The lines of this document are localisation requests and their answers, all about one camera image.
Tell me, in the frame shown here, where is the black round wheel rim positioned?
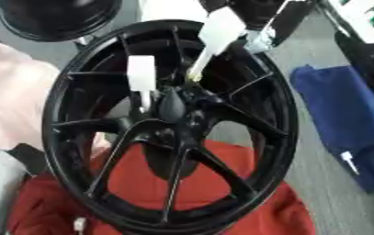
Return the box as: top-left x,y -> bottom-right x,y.
0,0 -> 126,43

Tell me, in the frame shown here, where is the black spoked wheel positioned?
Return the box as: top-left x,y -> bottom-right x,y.
40,19 -> 301,235

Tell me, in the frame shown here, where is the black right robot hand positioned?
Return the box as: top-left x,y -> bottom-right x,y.
198,0 -> 319,53

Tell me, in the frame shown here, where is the person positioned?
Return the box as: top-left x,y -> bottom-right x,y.
0,28 -> 63,235

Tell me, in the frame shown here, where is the blue cloth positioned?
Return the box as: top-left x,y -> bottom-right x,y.
289,64 -> 374,194

